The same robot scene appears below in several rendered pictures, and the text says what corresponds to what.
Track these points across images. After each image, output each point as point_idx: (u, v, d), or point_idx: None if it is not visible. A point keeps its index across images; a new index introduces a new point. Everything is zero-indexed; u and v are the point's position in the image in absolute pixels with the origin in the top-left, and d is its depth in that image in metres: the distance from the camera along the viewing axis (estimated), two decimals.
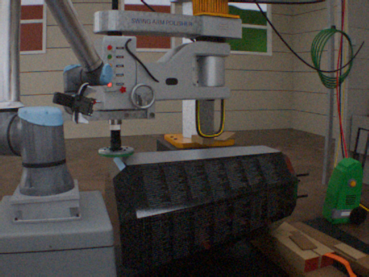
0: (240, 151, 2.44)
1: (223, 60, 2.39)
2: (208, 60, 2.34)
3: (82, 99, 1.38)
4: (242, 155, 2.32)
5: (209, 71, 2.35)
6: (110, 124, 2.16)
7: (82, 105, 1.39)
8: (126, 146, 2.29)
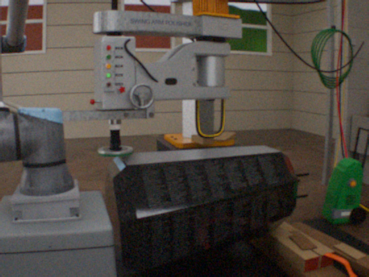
0: (240, 151, 2.44)
1: (223, 60, 2.39)
2: (208, 60, 2.34)
3: None
4: (242, 155, 2.32)
5: (209, 71, 2.35)
6: (109, 124, 2.17)
7: None
8: None
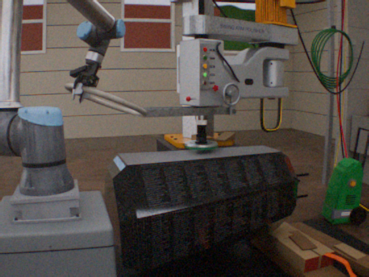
0: (240, 151, 2.44)
1: None
2: (281, 64, 2.64)
3: (82, 82, 1.79)
4: (242, 155, 2.32)
5: (282, 74, 2.66)
6: (198, 119, 2.38)
7: (85, 83, 1.81)
8: None
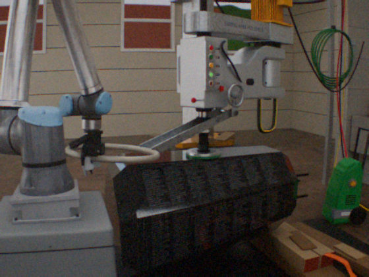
0: (240, 151, 2.44)
1: None
2: (277, 63, 2.58)
3: (87, 155, 1.63)
4: (242, 155, 2.32)
5: (277, 73, 2.59)
6: None
7: None
8: None
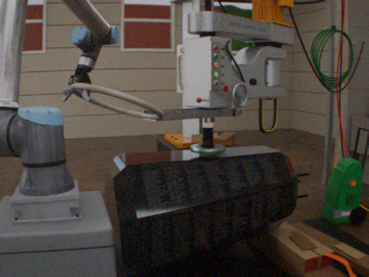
0: (240, 151, 2.44)
1: None
2: (278, 63, 2.59)
3: None
4: (242, 155, 2.32)
5: (279, 73, 2.61)
6: (205, 122, 2.25)
7: None
8: None
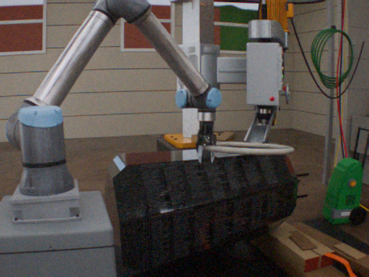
0: None
1: None
2: (284, 66, 3.06)
3: None
4: (242, 155, 2.32)
5: None
6: (265, 124, 2.50)
7: None
8: None
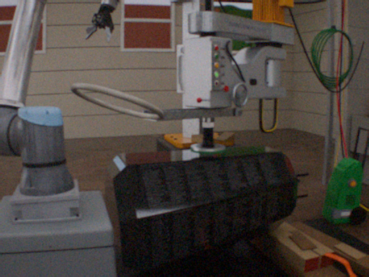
0: (240, 151, 2.44)
1: None
2: (278, 63, 2.60)
3: (97, 26, 1.91)
4: (242, 155, 2.32)
5: (279, 73, 2.61)
6: (205, 122, 2.25)
7: (101, 26, 1.90)
8: None
